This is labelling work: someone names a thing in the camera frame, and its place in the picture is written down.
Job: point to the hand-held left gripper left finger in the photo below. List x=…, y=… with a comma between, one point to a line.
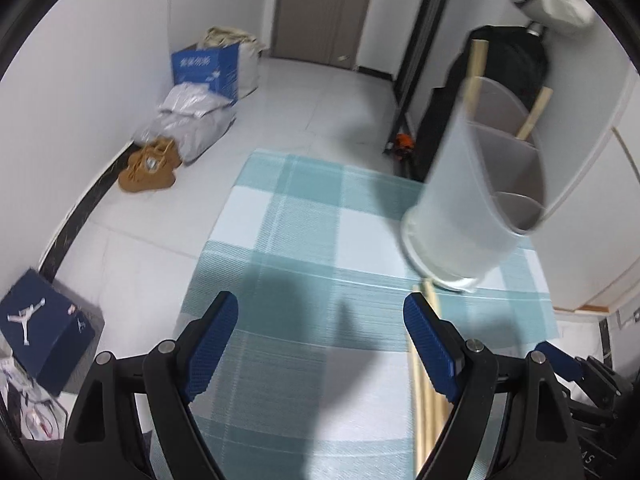
x=212, y=345

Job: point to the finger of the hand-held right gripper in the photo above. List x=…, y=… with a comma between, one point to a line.
x=560, y=360

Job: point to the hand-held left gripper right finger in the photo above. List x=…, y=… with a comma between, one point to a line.
x=430, y=345

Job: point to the white translucent utensil holder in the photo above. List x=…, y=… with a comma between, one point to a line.
x=460, y=200

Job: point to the teal checked tablecloth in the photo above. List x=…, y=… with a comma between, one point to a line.
x=300, y=240

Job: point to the dark blue shoe box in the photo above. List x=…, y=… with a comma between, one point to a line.
x=40, y=330

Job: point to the white cabinet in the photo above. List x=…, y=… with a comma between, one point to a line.
x=595, y=185

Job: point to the brown suede shoe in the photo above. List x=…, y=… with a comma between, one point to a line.
x=145, y=172
x=165, y=152

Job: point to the orange black tool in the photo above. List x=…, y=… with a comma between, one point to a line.
x=402, y=144

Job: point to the grey plastic bag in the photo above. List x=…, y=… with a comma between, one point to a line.
x=200, y=132

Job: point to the white plastic bag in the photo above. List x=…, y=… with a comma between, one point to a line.
x=192, y=100

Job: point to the white woven sack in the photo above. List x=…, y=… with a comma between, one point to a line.
x=248, y=70

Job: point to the blue cardboard box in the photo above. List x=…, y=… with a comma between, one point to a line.
x=205, y=67

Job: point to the beige tote bag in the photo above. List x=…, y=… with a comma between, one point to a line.
x=227, y=37

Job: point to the black tripod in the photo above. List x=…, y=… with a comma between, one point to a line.
x=427, y=25

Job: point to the grey brown door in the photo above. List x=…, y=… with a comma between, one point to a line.
x=320, y=10

